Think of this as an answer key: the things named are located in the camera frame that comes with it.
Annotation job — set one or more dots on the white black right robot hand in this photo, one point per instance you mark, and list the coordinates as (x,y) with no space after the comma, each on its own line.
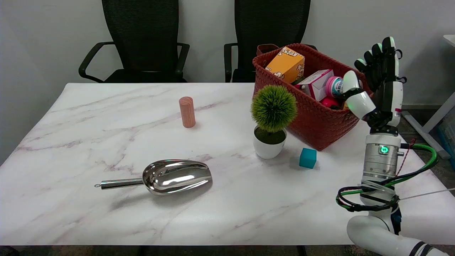
(389,96)

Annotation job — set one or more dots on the wooden cylinder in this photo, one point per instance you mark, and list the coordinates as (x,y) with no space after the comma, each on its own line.
(187,112)

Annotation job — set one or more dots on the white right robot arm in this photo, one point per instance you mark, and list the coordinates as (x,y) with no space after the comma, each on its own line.
(382,163)

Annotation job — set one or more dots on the small orange item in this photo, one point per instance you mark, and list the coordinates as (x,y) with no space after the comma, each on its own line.
(345,106)

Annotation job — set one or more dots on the pink teal canister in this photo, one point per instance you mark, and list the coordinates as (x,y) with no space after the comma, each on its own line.
(334,87)

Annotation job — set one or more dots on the red ball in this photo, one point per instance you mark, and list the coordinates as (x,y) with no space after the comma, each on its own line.
(330,102)

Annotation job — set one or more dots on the blue storage bin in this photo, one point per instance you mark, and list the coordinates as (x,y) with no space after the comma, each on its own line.
(448,137)

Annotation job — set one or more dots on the white pink carton box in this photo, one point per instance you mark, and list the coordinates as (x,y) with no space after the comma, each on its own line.
(316,85)

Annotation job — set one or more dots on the red woven basket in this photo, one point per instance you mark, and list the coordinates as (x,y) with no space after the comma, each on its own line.
(316,124)

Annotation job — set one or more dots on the teal cube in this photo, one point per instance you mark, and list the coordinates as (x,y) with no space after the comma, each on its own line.
(307,158)

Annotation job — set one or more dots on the orange popcorn box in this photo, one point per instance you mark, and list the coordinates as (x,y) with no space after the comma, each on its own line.
(286,65)

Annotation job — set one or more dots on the green ball plant white pot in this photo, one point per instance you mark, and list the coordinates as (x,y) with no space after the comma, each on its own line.
(273,108)

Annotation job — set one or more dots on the black mesh office chair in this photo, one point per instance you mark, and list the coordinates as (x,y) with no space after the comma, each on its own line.
(270,25)
(142,35)

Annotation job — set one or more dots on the shiny metal scoop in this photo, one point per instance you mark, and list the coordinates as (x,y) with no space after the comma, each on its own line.
(174,176)

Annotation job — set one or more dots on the white desk frame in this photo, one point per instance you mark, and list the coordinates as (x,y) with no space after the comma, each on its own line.
(439,115)

